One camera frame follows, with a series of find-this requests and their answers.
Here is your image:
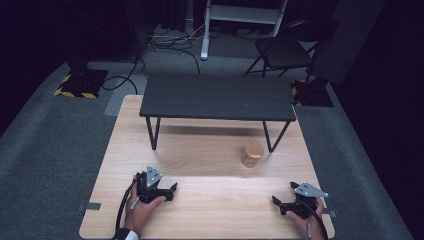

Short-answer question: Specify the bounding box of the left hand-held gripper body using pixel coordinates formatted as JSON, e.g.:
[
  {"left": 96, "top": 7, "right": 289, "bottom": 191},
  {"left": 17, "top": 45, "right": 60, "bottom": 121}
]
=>
[{"left": 136, "top": 165, "right": 169, "bottom": 205}]

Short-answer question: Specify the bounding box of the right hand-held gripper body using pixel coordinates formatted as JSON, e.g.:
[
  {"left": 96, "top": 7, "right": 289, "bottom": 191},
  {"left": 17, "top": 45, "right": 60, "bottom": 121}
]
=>
[{"left": 279, "top": 181, "right": 330, "bottom": 221}]

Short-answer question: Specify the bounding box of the person's right hand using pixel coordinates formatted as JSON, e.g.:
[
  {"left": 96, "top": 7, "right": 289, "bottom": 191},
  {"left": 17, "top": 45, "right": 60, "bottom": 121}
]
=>
[{"left": 285, "top": 197, "right": 326, "bottom": 240}]

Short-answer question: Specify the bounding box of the person's left hand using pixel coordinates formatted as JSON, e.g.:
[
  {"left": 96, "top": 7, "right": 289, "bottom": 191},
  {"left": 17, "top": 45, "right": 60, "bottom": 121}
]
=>
[{"left": 123, "top": 173, "right": 167, "bottom": 235}]

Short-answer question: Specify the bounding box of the glass jar with wooden lid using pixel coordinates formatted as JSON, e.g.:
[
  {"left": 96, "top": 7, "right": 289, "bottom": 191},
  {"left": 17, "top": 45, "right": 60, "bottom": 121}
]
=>
[{"left": 240, "top": 141, "right": 265, "bottom": 169}]

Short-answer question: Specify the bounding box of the black and white sleeve cuff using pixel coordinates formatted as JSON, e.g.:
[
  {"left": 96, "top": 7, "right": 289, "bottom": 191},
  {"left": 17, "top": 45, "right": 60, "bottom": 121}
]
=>
[{"left": 110, "top": 227, "right": 140, "bottom": 240}]

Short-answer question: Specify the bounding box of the black base with yellow stripes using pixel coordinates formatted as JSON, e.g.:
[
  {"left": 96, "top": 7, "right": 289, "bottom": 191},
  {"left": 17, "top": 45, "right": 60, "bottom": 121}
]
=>
[
  {"left": 290, "top": 78, "right": 335, "bottom": 108},
  {"left": 53, "top": 67, "right": 110, "bottom": 100}
]

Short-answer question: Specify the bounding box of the black shelf with metal legs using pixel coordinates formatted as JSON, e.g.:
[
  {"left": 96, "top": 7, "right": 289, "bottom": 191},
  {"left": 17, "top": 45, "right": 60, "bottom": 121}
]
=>
[{"left": 138, "top": 72, "right": 298, "bottom": 154}]

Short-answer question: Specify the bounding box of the black folding chair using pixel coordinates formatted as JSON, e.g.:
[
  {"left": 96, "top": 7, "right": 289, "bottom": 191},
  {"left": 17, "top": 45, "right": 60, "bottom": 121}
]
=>
[{"left": 242, "top": 19, "right": 340, "bottom": 80}]

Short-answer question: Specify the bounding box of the white metal stand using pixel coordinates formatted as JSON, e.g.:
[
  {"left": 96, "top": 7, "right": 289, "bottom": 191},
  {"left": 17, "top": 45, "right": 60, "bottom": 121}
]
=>
[{"left": 199, "top": 0, "right": 290, "bottom": 61}]

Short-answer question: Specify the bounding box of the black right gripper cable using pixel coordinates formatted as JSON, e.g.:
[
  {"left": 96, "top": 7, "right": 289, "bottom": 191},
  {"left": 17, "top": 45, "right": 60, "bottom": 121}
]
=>
[{"left": 299, "top": 199, "right": 330, "bottom": 240}]

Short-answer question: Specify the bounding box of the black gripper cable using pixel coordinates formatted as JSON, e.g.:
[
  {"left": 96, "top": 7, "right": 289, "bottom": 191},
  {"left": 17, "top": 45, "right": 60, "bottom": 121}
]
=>
[
  {"left": 114, "top": 176, "right": 140, "bottom": 234},
  {"left": 299, "top": 199, "right": 330, "bottom": 240}
]

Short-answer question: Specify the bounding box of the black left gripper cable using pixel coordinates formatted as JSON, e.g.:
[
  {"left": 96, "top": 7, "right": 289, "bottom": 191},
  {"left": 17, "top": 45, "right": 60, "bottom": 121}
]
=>
[{"left": 114, "top": 176, "right": 140, "bottom": 234}]

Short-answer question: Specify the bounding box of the black floor cable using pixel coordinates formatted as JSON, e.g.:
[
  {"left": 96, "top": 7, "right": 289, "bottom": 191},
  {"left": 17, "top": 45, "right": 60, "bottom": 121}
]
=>
[{"left": 100, "top": 56, "right": 149, "bottom": 96}]

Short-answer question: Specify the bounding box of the bundle of floor cables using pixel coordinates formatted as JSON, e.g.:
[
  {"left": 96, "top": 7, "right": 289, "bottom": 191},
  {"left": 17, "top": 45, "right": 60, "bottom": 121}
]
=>
[{"left": 145, "top": 22, "right": 214, "bottom": 76}]

